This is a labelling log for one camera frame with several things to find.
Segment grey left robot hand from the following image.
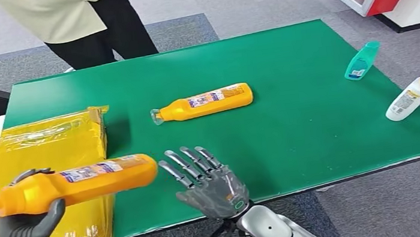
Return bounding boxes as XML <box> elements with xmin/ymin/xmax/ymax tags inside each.
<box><xmin>0</xmin><ymin>165</ymin><xmax>70</xmax><ymax>237</ymax></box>

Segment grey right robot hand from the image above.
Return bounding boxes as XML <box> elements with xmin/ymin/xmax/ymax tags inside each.
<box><xmin>157</xmin><ymin>139</ymin><xmax>253</xmax><ymax>227</ymax></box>

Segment orange bottle with clear cap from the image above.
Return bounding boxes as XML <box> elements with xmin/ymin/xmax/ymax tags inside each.
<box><xmin>147</xmin><ymin>82</ymin><xmax>256</xmax><ymax>127</ymax></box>
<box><xmin>0</xmin><ymin>151</ymin><xmax>163</xmax><ymax>225</ymax></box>

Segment teal plastic bottle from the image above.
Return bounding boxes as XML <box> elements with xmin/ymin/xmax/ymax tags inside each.
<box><xmin>341</xmin><ymin>40</ymin><xmax>385</xmax><ymax>83</ymax></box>

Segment white bottle with yellow cap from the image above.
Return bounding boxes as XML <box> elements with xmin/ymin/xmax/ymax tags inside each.
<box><xmin>382</xmin><ymin>76</ymin><xmax>420</xmax><ymax>123</ymax></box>

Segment yellow plastic wrapped box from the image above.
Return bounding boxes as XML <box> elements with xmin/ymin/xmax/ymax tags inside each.
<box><xmin>0</xmin><ymin>104</ymin><xmax>126</xmax><ymax>237</ymax></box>

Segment green table mat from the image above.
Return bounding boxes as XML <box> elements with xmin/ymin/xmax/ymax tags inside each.
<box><xmin>0</xmin><ymin>6</ymin><xmax>420</xmax><ymax>237</ymax></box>

